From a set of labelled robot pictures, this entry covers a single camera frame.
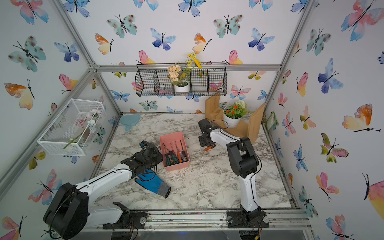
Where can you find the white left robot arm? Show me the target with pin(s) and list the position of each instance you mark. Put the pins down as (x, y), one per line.
(70, 210)

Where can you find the white mesh wall basket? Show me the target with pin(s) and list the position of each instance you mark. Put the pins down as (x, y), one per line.
(57, 134)

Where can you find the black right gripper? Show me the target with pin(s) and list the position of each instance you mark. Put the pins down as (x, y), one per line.
(201, 141)

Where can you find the blue grey work glove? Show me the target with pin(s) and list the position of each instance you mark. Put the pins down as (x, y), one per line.
(153, 183)

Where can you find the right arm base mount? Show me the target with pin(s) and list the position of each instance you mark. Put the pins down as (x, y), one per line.
(243, 219)

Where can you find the white flower pot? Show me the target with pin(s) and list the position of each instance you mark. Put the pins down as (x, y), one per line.
(232, 123)

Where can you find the light blue hand mirror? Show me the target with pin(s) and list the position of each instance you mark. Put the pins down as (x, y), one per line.
(128, 121)

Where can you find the small white basket pot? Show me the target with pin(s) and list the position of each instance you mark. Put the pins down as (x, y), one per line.
(186, 88)

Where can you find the green black screwdriver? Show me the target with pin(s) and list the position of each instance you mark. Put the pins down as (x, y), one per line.
(174, 158)

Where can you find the wooden desktop shelf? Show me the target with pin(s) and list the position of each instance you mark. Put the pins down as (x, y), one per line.
(251, 129)

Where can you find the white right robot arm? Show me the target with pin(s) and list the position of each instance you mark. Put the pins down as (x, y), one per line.
(243, 160)

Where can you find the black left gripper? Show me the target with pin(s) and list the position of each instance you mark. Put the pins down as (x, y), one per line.
(158, 153)

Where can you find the black wire wall basket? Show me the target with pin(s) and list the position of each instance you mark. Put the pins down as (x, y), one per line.
(170, 80)

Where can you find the beige yellow artificial flowers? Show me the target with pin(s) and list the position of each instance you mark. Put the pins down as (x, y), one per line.
(180, 75)

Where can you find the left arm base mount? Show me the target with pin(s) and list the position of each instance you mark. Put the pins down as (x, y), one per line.
(128, 219)

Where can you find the black handled screwdriver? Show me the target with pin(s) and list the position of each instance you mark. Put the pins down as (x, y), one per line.
(168, 157)

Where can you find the orange black screwdriver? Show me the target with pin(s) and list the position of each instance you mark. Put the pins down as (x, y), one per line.
(209, 148)

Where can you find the pink white artificial flower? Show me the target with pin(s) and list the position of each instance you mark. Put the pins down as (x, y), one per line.
(88, 127)

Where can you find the clear handled screwdriver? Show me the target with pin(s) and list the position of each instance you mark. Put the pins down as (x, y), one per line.
(184, 156)

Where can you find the green orange artificial plant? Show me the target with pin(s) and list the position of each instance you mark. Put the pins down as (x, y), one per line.
(237, 110)

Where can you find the pink storage box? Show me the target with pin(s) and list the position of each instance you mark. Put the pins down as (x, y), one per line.
(169, 140)

